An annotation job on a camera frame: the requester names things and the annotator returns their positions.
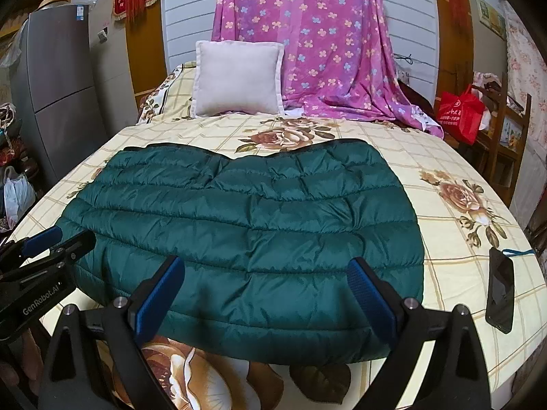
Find floral curtain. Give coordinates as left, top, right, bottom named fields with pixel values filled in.
left=506, top=4, right=547, bottom=223

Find blue cord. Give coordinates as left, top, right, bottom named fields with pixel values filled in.
left=501, top=246, right=536, bottom=259

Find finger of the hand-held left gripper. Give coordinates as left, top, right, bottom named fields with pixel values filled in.
left=26, top=231, right=97, bottom=283
left=0, top=227, right=64, bottom=266

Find grey refrigerator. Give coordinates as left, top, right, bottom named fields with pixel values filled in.
left=11, top=0, right=138, bottom=189

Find white plastic bag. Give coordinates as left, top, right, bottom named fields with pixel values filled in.
left=3, top=165, right=37, bottom=225

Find pile of colourful bags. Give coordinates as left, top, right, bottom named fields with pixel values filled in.
left=0, top=102, right=27, bottom=167

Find green down jacket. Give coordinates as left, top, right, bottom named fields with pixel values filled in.
left=53, top=139, right=425, bottom=366

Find red shopping bag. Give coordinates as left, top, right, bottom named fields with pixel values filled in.
left=435, top=84, right=487, bottom=146

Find wall poster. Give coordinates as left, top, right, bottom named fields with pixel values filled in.
left=477, top=0, right=508, bottom=37

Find wooden shelf rack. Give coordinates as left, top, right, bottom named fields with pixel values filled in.
left=469, top=72, right=533, bottom=206

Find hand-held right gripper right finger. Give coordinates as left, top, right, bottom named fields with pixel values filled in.
left=346, top=257, right=492, bottom=410

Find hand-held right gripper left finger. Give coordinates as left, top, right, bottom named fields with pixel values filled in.
left=38, top=255, right=186, bottom=410

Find pink floral blanket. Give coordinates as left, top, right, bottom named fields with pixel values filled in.
left=211, top=0, right=446, bottom=139

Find black smartphone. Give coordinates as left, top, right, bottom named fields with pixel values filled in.
left=485, top=246, right=516, bottom=335

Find white square pillow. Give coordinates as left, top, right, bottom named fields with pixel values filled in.
left=190, top=40, right=285, bottom=119

